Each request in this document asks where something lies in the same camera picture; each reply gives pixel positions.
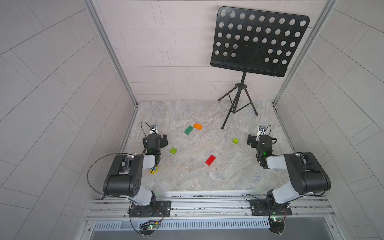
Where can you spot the right circuit board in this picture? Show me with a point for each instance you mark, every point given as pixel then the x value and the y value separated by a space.
pixel 277 224

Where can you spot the orange curved lego brick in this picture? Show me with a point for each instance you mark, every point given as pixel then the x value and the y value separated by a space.
pixel 198 126

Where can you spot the yellow sticker on table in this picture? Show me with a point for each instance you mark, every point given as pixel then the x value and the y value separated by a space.
pixel 153 170

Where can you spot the circuit board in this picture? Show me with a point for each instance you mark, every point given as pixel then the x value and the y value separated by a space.
pixel 277 224
pixel 148 228

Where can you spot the black music stand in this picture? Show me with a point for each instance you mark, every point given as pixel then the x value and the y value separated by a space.
pixel 255 42

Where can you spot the left circuit board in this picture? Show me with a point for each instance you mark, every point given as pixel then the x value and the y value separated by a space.
pixel 148 228

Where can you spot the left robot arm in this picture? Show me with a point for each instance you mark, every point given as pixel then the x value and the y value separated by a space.
pixel 124 178

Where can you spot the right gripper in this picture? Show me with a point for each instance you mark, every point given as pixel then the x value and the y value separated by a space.
pixel 254 140

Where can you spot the aluminium rail frame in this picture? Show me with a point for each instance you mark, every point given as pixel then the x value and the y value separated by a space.
pixel 211 215

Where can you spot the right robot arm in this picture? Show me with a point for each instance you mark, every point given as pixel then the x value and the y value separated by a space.
pixel 305 172

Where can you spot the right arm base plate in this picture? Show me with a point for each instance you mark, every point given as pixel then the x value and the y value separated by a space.
pixel 263 208

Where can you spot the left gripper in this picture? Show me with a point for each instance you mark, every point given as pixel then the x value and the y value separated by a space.
pixel 163 142

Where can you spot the green lego brick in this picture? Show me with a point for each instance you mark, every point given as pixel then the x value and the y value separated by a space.
pixel 189 130

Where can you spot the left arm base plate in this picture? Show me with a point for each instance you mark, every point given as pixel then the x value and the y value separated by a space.
pixel 158 210

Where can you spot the red lego brick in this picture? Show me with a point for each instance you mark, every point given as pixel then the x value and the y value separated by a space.
pixel 210 160

